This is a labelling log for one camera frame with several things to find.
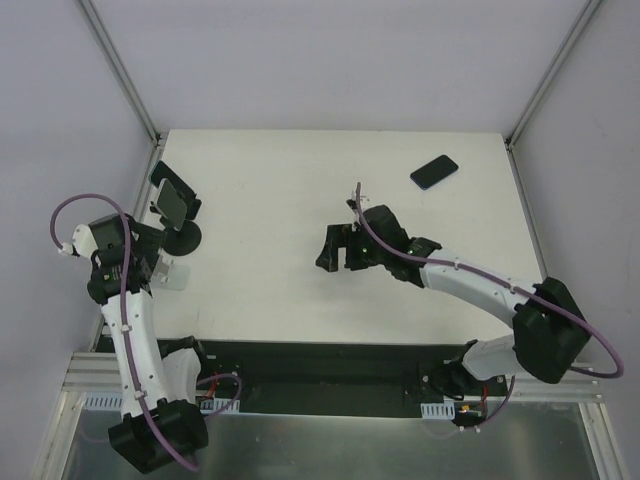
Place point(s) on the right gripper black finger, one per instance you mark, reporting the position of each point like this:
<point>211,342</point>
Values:
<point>337,236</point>
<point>328,259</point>

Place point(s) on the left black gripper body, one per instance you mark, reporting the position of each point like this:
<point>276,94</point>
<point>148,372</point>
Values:
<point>151,248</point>

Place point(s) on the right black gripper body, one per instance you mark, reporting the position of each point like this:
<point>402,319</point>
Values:
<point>347,248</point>

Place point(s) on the silver metal phone stand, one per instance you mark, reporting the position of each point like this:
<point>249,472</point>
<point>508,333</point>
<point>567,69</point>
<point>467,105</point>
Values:
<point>170,275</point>

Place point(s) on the black round-base phone holder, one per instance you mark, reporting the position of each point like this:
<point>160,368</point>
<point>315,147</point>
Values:
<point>181,242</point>

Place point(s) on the blue phone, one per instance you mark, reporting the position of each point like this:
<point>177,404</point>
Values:
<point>434,172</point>

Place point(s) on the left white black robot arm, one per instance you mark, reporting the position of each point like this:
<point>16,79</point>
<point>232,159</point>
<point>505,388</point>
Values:
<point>161,421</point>

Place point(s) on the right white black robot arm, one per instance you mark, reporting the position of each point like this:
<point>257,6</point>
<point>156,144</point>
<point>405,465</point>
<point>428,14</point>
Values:
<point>543,342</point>

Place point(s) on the black stand far left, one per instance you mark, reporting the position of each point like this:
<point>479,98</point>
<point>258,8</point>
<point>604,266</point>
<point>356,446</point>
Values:
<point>193,209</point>

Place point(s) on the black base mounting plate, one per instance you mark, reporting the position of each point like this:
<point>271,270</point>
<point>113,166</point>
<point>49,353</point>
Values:
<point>344,380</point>

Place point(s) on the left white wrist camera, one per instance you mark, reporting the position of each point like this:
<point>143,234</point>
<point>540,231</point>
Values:
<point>82,243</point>

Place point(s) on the left white cable duct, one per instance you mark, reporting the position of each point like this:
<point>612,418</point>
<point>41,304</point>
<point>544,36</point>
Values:
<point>112,402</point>

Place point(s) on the white cable duct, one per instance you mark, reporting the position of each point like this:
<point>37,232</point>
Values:
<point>112,402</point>
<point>438,411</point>

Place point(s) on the right white cable duct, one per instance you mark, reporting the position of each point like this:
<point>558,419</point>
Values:
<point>438,411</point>

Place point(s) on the left aluminium frame post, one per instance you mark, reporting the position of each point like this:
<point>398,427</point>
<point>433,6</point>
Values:
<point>108,48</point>

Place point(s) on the aluminium frame post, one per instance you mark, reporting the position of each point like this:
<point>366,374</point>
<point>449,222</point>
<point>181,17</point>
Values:
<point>108,48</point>
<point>585,17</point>

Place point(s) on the right aluminium frame post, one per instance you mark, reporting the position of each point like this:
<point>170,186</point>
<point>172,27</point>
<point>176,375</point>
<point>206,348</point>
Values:
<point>585,17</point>

